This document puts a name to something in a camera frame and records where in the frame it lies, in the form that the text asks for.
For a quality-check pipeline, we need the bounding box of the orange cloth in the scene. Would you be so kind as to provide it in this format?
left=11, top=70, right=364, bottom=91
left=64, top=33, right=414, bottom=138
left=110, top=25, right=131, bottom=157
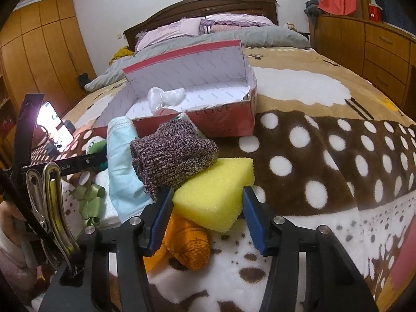
left=143, top=214, right=212, bottom=273

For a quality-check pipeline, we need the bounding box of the pink folded cloth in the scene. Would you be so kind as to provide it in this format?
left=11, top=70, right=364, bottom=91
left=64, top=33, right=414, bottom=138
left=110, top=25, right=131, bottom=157
left=210, top=23, right=248, bottom=34

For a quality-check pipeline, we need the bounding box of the wooden bed headboard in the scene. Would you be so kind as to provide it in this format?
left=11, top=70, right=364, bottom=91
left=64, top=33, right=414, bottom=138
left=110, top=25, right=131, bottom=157
left=123, top=0, right=279, bottom=51

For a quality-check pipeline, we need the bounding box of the white towel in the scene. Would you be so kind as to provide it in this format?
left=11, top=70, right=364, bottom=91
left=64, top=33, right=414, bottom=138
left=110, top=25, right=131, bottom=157
left=94, top=169, right=121, bottom=225

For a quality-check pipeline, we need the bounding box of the yellow cloth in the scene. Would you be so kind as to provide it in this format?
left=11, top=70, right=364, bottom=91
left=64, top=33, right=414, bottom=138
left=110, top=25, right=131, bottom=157
left=109, top=47, right=134, bottom=66

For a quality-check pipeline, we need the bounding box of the green ribbon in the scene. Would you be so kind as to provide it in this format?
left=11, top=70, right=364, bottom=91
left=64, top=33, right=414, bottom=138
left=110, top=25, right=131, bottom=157
left=70, top=182, right=106, bottom=226

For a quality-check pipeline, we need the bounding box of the red shoe box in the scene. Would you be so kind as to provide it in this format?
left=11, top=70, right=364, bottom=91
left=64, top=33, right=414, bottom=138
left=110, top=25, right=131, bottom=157
left=92, top=39, right=258, bottom=138

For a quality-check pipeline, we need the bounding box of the wooden wardrobe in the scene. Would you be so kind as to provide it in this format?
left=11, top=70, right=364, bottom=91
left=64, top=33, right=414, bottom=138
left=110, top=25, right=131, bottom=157
left=0, top=0, right=98, bottom=170

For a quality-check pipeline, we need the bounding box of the blue face mask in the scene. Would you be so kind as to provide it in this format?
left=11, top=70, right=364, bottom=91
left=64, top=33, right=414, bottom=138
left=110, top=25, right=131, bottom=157
left=107, top=116, right=153, bottom=225

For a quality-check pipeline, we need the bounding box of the phone with bright screen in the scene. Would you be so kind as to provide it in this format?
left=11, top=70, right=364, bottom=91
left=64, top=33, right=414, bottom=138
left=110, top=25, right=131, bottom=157
left=36, top=101, right=76, bottom=152

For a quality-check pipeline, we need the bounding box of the grey duvet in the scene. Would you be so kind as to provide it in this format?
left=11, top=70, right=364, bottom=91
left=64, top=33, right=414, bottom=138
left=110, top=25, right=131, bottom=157
left=84, top=25, right=311, bottom=92

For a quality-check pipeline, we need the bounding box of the wooden dresser cabinet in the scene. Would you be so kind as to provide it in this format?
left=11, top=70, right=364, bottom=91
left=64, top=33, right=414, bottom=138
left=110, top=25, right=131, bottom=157
left=309, top=13, right=416, bottom=101

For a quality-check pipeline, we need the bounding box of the white satin bow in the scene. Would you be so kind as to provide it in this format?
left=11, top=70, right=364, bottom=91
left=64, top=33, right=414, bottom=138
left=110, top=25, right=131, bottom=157
left=147, top=87, right=186, bottom=115

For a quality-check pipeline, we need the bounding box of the sheep printed blanket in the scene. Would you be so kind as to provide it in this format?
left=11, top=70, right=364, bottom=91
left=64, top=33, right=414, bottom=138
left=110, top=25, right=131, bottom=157
left=0, top=47, right=416, bottom=312

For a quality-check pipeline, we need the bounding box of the dark clothes pile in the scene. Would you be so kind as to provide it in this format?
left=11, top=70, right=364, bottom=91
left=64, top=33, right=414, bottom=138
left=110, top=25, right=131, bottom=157
left=304, top=0, right=326, bottom=18

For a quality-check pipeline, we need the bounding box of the yellow sponge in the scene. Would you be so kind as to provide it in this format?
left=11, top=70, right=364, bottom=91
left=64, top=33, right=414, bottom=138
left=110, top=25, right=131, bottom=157
left=172, top=158, right=255, bottom=233

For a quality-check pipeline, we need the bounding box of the person's left forearm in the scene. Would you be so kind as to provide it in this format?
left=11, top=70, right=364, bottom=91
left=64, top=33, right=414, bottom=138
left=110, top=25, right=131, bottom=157
left=0, top=198, right=41, bottom=303

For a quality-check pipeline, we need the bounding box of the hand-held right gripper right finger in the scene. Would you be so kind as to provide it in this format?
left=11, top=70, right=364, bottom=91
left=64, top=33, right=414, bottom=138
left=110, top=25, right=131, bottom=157
left=242, top=185, right=379, bottom=312

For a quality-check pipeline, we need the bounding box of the green white sock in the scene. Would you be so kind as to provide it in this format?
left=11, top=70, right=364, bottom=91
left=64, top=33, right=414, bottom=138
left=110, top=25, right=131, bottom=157
left=172, top=112, right=199, bottom=134
left=86, top=136, right=109, bottom=171

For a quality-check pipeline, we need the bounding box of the lilac ruffled pillow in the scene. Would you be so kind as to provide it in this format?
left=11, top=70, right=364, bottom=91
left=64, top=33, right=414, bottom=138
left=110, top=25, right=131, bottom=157
left=200, top=13, right=275, bottom=35

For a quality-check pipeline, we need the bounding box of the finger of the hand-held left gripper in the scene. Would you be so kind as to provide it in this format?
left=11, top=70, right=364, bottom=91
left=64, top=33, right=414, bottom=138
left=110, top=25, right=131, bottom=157
left=23, top=154, right=108, bottom=173

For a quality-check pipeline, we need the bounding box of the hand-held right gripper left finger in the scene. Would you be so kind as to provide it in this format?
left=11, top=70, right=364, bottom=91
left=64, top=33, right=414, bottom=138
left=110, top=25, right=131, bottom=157
left=42, top=187, right=174, bottom=312

